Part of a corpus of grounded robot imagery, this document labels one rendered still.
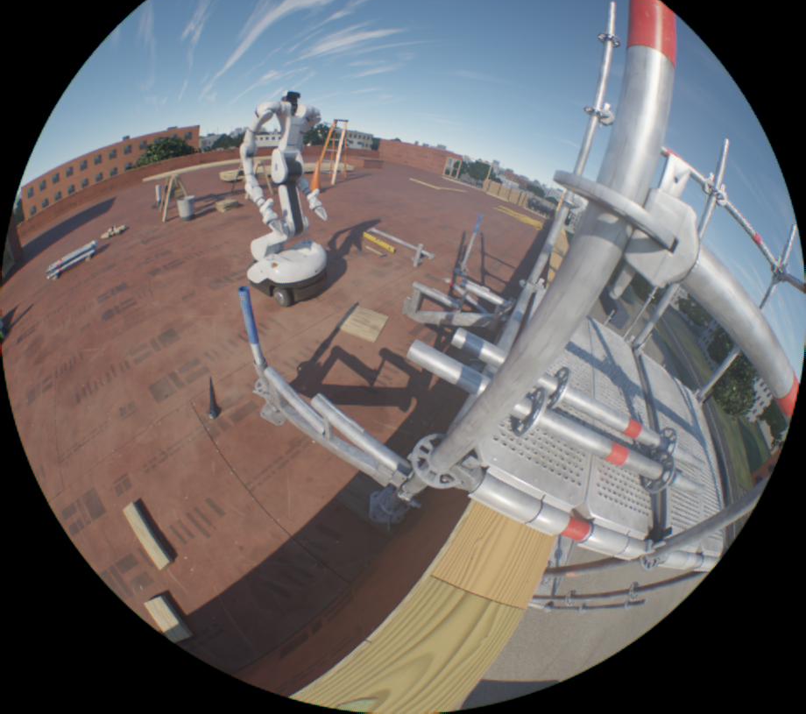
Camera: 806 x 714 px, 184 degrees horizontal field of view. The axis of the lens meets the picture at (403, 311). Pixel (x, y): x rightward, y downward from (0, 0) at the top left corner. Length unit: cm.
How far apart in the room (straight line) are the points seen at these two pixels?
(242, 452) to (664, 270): 143
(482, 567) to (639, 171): 61
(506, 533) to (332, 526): 79
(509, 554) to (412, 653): 28
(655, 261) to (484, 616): 60
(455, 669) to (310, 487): 95
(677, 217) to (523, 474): 51
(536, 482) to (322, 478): 93
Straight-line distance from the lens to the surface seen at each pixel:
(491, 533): 58
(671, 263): 25
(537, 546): 65
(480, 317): 154
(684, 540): 87
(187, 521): 141
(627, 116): 25
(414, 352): 54
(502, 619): 62
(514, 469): 57
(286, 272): 180
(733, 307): 30
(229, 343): 179
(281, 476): 127
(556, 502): 62
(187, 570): 143
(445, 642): 59
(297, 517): 123
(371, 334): 175
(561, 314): 24
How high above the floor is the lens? 121
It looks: 36 degrees down
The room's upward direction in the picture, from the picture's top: 15 degrees clockwise
